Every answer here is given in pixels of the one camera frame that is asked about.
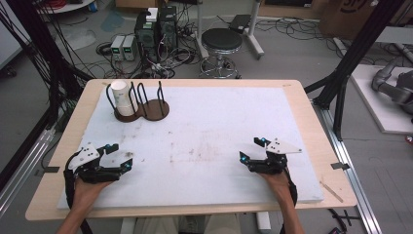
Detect white table leg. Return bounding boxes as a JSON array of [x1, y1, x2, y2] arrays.
[[120, 217, 136, 234], [255, 211, 273, 234]]

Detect white cup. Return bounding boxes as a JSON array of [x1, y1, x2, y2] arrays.
[[110, 79, 136, 117]]

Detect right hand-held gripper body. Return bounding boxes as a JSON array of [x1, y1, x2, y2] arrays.
[[246, 137, 303, 176]]

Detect thin wooden stick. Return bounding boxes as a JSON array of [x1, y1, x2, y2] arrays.
[[319, 180, 345, 204]]

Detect person's right hand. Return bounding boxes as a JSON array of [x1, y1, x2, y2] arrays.
[[257, 170, 295, 205]]

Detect black metal frame post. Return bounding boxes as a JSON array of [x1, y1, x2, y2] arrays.
[[5, 0, 95, 131], [304, 0, 407, 141]]

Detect tangle of floor cables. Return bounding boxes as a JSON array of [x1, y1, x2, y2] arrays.
[[86, 6, 203, 80]]

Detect wooden cup rack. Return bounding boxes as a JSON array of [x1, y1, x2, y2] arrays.
[[105, 80, 170, 124]]

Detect small white box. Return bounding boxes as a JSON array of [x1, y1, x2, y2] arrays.
[[145, 7, 160, 23]]

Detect person's left hand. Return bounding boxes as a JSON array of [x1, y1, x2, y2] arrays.
[[71, 179, 114, 210]]

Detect black round stool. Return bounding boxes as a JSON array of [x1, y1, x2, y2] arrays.
[[199, 27, 244, 80]]

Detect round white table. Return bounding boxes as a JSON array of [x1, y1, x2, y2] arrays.
[[36, 0, 95, 15]]

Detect grey power supply unit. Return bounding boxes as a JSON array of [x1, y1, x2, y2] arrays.
[[109, 34, 127, 61], [122, 34, 139, 62]]

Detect aluminium rail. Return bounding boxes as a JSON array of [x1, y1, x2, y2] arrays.
[[0, 127, 56, 219], [312, 99, 384, 234]]

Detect black flat device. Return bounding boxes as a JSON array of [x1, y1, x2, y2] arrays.
[[228, 14, 253, 34]]

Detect black computer tower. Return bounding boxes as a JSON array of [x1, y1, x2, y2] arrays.
[[158, 6, 179, 55], [133, 11, 161, 63]]

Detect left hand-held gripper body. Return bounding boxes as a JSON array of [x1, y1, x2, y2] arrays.
[[66, 142, 125, 184]]

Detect brown cardboard box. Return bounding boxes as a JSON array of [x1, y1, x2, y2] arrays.
[[319, 0, 379, 41]]

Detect white foam mat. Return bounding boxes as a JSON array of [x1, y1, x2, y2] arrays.
[[56, 86, 325, 210]]

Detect person's legs in beige trousers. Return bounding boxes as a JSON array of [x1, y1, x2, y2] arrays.
[[133, 214, 242, 234]]

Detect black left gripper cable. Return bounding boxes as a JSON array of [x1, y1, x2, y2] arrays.
[[62, 150, 95, 234]]

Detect white floor board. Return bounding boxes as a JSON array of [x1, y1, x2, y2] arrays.
[[350, 63, 413, 136]]

